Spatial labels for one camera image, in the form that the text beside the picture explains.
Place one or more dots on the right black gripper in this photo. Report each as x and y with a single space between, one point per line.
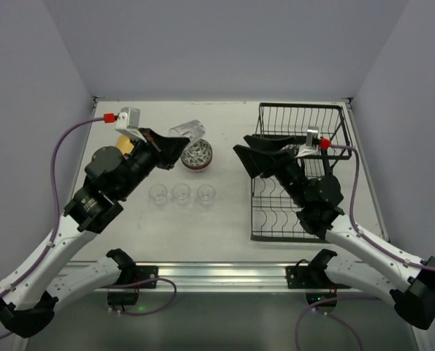
275 163

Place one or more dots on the left black controller box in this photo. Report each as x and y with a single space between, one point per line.
122 299

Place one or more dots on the clear glass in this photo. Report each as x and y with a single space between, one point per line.
181 195
205 196
158 195
193 130

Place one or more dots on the green leaf bowl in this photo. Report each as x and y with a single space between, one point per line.
199 153

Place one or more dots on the yellow plate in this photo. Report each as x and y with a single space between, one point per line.
124 145

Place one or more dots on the black controller box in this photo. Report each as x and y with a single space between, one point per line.
327 299
122 299

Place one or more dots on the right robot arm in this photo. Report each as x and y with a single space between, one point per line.
401 279

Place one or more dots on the right black controller box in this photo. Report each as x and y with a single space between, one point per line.
327 299

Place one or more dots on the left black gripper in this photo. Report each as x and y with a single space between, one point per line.
155 148

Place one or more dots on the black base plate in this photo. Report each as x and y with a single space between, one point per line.
141 273
309 275

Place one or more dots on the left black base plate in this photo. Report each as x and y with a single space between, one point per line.
141 273

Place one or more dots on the black wire dish rack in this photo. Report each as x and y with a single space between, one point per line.
273 213

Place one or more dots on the aluminium mounting rail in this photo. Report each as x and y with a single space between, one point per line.
224 277

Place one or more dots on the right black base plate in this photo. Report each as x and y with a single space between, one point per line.
309 275

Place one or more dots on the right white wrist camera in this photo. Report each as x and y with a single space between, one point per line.
314 143

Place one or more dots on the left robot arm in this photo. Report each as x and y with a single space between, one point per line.
32 294

